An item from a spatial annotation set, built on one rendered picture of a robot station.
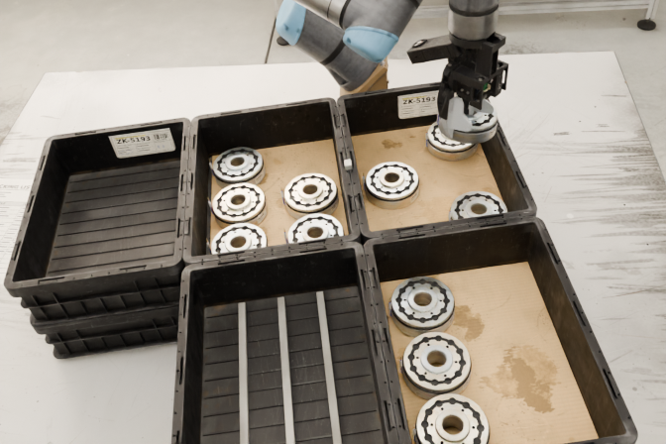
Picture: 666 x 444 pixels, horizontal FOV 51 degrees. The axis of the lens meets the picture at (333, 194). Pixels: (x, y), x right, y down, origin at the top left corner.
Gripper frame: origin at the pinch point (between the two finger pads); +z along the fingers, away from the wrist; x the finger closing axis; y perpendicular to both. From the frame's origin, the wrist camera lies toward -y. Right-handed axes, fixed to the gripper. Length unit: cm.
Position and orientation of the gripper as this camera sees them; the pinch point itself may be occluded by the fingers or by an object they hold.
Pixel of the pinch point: (456, 123)
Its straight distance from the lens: 125.6
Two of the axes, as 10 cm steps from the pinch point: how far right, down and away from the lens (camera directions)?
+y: 7.1, 4.6, -5.4
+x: 7.0, -5.4, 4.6
